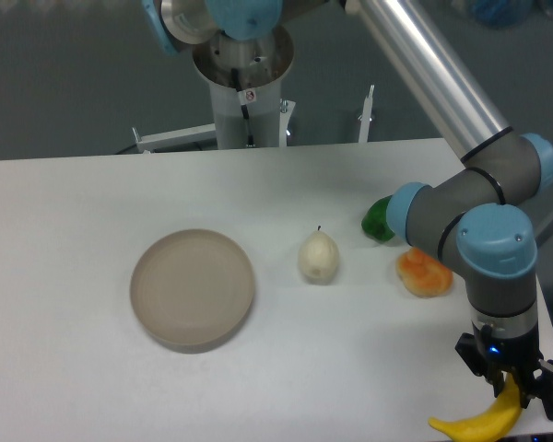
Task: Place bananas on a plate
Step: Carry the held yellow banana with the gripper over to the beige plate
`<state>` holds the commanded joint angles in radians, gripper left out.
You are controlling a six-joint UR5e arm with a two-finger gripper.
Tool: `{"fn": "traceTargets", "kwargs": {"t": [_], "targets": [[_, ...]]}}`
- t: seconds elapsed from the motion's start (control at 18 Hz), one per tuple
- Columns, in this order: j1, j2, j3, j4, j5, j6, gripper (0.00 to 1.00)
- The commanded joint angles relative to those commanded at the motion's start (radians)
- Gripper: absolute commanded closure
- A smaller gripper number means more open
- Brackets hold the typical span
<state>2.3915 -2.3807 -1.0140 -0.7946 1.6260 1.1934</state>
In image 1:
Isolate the green bell pepper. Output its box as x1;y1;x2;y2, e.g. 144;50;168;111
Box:
361;195;394;242

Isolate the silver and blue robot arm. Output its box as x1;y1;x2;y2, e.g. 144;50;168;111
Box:
142;1;553;420

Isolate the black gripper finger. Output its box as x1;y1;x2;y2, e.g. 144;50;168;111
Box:
487;367;505;397
518;373;542;409

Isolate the pale white pear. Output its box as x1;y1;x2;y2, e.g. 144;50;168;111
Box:
298;226;340;285

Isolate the yellow banana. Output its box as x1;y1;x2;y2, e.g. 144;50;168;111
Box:
428;374;523;441

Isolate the white metal frame bracket right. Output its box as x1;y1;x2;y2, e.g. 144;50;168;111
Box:
358;84;375;143

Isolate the white metal frame bracket left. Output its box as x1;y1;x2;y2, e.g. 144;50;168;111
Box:
132;123;216;153

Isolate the black cable on pedestal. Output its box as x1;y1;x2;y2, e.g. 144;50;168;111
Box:
230;67;255;147

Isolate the orange peach fruit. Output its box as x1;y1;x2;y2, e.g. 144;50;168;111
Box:
395;248;453;298

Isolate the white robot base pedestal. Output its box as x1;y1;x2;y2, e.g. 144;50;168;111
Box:
193;25;294;149

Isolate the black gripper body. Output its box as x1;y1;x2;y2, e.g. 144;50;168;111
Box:
455;325;553;390

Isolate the white metal frame bracket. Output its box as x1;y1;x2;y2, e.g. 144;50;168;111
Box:
132;123;216;153
358;84;375;143

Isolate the beige round plate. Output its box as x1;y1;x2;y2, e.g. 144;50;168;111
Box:
129;229;255;354

